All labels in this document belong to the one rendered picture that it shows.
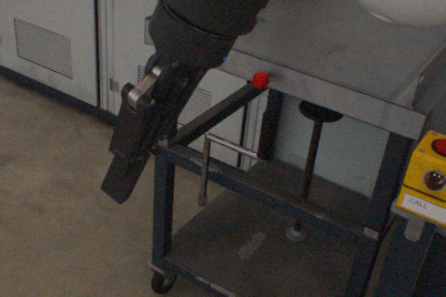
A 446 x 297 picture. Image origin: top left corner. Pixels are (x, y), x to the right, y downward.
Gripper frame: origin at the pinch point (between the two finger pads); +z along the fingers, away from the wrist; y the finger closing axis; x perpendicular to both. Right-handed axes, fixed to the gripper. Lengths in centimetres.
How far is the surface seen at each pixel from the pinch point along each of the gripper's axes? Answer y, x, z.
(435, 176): -29.8, 28.8, -6.4
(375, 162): -128, 29, 47
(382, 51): -77, 12, 0
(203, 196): -59, -1, 45
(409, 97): -58, 21, -3
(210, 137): -58, -6, 30
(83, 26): -139, -91, 79
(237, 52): -59, -11, 10
